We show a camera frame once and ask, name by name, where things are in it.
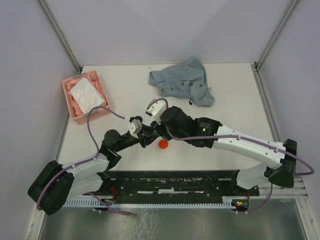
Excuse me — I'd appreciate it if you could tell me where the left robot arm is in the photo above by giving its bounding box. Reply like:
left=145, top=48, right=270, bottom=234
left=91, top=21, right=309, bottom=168
left=27, top=118, right=160, bottom=215

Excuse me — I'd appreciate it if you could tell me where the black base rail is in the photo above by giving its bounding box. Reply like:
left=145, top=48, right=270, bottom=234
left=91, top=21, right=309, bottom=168
left=95, top=170, right=260, bottom=204

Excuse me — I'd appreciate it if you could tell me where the right aluminium frame post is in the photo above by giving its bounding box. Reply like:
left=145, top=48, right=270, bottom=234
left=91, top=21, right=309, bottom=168
left=254, top=0, right=301, bottom=72

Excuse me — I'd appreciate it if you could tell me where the aluminium frame post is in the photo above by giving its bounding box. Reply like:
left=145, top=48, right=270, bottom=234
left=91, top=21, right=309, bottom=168
left=36, top=0, right=83, bottom=73
left=254, top=0, right=301, bottom=72

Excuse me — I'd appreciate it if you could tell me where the pink plastic basket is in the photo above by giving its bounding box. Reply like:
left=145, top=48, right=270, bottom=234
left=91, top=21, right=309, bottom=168
left=62, top=70, right=109, bottom=125

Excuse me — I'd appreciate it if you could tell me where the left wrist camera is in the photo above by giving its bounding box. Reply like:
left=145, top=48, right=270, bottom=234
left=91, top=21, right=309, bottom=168
left=128, top=117, right=142, bottom=135

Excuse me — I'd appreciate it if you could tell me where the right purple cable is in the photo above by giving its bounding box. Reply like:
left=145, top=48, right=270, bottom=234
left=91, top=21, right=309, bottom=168
left=147, top=97, right=315, bottom=176

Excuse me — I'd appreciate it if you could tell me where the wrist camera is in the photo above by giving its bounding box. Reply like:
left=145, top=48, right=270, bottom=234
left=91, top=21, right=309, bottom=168
left=128, top=117, right=142, bottom=135
left=145, top=99, right=167, bottom=125

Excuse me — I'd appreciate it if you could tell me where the purple cable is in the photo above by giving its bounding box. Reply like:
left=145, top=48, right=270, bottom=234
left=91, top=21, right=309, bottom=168
left=147, top=97, right=315, bottom=176
left=36, top=106, right=130, bottom=211

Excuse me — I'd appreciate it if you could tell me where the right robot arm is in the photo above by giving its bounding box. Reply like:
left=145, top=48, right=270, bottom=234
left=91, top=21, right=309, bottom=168
left=145, top=105, right=297, bottom=196

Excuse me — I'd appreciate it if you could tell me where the left aluminium frame post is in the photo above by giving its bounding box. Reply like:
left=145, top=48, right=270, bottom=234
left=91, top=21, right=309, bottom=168
left=36, top=0, right=83, bottom=73

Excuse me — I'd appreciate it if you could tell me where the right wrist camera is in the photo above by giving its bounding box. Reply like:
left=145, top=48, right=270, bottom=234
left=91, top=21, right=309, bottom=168
left=145, top=99, right=167, bottom=125

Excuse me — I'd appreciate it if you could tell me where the white folded cloth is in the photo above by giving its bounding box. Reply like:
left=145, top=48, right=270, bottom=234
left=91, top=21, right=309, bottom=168
left=67, top=77, right=107, bottom=116

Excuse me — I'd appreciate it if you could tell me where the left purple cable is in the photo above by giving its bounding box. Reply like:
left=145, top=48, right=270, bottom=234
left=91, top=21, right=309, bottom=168
left=36, top=106, right=130, bottom=211

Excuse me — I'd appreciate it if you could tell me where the blue denim jacket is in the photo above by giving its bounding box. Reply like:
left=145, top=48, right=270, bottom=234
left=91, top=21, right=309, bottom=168
left=148, top=57, right=215, bottom=107

